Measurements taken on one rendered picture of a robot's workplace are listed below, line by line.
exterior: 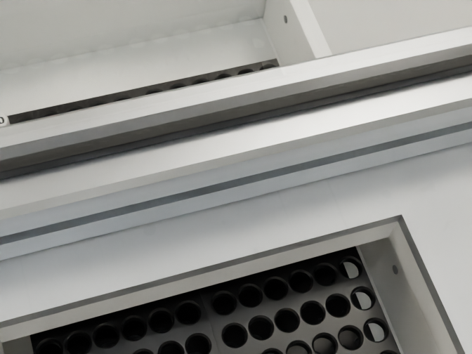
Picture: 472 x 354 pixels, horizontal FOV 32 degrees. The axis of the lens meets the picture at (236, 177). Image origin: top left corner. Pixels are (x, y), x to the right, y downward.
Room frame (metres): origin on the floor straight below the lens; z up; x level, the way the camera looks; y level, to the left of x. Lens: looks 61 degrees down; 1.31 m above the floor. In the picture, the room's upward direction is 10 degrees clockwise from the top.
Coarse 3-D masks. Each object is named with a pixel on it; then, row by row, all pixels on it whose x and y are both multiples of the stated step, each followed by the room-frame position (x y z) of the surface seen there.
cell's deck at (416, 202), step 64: (320, 192) 0.20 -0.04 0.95; (384, 192) 0.21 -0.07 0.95; (448, 192) 0.21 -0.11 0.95; (64, 256) 0.14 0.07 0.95; (128, 256) 0.15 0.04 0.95; (192, 256) 0.15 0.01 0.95; (256, 256) 0.16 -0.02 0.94; (448, 256) 0.18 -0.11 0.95; (0, 320) 0.11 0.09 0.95; (64, 320) 0.12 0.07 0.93; (448, 320) 0.15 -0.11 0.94
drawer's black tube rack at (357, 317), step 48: (240, 288) 0.16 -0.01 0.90; (288, 288) 0.17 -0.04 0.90; (336, 288) 0.17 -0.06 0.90; (48, 336) 0.12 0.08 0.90; (96, 336) 0.13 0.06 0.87; (144, 336) 0.13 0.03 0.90; (192, 336) 0.13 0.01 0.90; (240, 336) 0.14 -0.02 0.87; (288, 336) 0.14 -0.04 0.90; (336, 336) 0.14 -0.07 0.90; (384, 336) 0.15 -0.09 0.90
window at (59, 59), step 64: (0, 0) 0.16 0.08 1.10; (64, 0) 0.17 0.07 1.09; (128, 0) 0.18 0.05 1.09; (192, 0) 0.19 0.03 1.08; (256, 0) 0.20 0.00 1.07; (320, 0) 0.22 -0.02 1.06; (384, 0) 0.23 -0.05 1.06; (448, 0) 0.24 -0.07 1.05; (0, 64) 0.16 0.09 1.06; (64, 64) 0.17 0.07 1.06; (128, 64) 0.18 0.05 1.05; (192, 64) 0.19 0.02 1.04; (256, 64) 0.21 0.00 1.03; (320, 64) 0.22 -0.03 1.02; (384, 64) 0.24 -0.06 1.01; (0, 128) 0.16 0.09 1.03; (64, 128) 0.17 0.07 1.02; (128, 128) 0.18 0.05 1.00
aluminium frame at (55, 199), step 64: (448, 64) 0.25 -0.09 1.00; (192, 128) 0.19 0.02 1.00; (256, 128) 0.20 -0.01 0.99; (320, 128) 0.21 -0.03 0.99; (384, 128) 0.22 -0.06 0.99; (448, 128) 0.24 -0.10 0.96; (0, 192) 0.15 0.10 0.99; (64, 192) 0.15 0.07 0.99; (128, 192) 0.16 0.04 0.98; (192, 192) 0.18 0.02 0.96; (256, 192) 0.19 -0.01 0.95; (0, 256) 0.13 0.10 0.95
